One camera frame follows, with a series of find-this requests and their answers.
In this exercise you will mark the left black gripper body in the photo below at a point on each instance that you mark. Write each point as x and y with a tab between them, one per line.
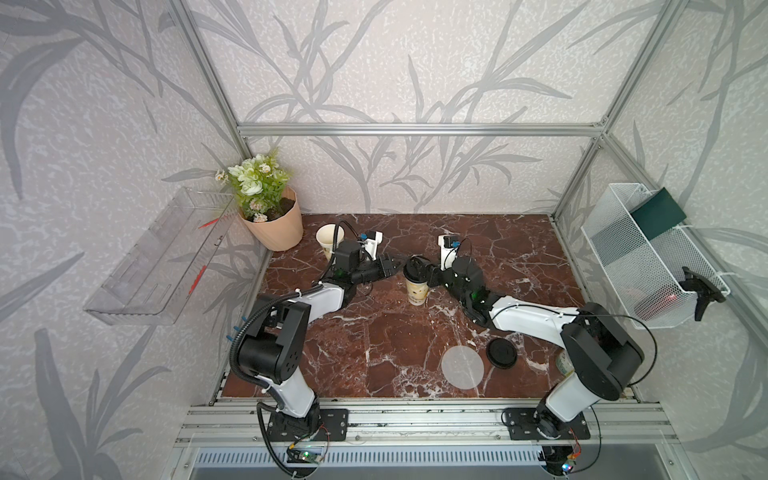
368	273

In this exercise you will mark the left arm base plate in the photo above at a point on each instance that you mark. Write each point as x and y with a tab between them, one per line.
332	422

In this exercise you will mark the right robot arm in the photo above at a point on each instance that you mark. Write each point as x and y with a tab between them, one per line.
603	355

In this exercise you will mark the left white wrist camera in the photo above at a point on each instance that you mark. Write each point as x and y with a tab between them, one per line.
370	242

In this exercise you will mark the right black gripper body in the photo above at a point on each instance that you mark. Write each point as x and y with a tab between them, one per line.
446	280

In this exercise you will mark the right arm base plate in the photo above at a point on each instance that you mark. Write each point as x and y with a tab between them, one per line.
532	424

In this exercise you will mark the dark green card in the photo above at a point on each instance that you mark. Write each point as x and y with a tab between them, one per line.
657	214

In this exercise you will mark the round leak-proof paper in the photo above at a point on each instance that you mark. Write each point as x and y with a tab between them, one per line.
462	367

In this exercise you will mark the clear acrylic wall shelf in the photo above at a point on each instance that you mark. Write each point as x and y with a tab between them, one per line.
152	284

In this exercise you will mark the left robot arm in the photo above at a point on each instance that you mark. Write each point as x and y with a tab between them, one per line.
266	350

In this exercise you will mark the white mesh wall basket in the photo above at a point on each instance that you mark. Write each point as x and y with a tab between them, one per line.
644	274

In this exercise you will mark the black cup lid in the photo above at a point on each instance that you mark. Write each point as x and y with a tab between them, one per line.
501	353
417	269

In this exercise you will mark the milk tea paper cup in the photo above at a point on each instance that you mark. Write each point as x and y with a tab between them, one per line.
417	293

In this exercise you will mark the aluminium front rail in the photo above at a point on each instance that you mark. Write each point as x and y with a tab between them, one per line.
417	422

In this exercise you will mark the potted white flower plant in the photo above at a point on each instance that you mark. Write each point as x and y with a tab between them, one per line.
268	206

